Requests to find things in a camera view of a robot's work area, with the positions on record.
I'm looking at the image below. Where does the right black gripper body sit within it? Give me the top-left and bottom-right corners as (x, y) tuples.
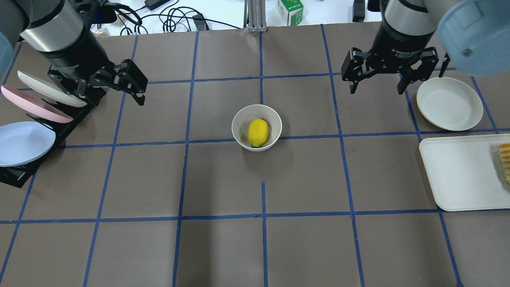
(342, 22), (439, 79)

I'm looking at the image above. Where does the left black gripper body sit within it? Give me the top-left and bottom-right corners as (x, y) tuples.
(47, 30), (142, 91)

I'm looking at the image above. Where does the cream ceramic bowl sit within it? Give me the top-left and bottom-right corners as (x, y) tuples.
(231, 105), (283, 152)

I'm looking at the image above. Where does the yellow lemon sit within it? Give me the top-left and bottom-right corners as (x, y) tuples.
(248, 118), (269, 148)

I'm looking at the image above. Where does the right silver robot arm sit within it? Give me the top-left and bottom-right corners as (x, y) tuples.
(341, 0), (510, 94)

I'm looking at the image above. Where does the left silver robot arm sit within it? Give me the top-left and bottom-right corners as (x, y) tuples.
(1, 0), (148, 106)

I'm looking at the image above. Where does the white round plate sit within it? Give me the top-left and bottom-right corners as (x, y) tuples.
(416, 77), (483, 131)

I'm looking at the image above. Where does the cream plate in rack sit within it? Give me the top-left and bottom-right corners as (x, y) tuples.
(18, 70), (87, 108)

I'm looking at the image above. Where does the black power adapter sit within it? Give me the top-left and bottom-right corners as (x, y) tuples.
(352, 0), (366, 22)

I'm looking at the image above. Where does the pink plate in rack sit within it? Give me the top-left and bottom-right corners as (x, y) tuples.
(1, 85), (73, 124)

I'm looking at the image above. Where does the light blue plate in rack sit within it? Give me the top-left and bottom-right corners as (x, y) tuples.
(0, 122), (56, 167)

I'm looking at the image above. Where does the green white small box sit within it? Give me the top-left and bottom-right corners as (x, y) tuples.
(276, 0), (304, 27)

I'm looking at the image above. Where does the white rectangular tray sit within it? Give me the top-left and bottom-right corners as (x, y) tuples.
(419, 134), (510, 211)

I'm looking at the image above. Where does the black dish rack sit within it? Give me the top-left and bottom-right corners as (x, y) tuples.
(1, 98), (94, 188)

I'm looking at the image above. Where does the aluminium frame post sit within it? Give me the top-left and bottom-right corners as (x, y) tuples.
(243, 0), (267, 33)

